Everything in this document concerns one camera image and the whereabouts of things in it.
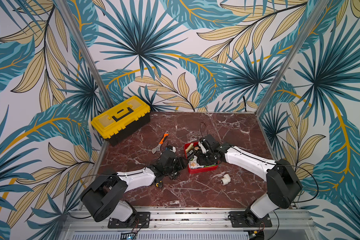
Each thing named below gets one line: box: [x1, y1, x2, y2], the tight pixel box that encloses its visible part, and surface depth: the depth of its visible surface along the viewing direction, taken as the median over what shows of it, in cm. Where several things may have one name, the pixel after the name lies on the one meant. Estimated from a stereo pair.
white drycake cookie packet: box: [188, 155, 203, 169], surface depth 89 cm
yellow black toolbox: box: [90, 96, 151, 147], surface depth 96 cm
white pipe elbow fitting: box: [220, 173, 231, 186], surface depth 86 cm
